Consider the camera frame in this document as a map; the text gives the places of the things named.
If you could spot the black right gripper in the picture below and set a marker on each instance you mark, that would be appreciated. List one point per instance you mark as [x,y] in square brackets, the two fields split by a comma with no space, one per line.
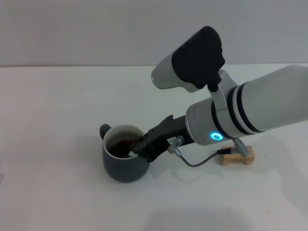
[166,134]

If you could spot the dark grey coffee cup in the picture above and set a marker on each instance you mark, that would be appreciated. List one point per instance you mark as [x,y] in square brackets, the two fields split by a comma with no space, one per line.
[125,170]

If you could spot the pale notched wooden block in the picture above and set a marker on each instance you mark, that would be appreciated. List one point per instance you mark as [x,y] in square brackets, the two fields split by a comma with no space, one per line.
[240,158]

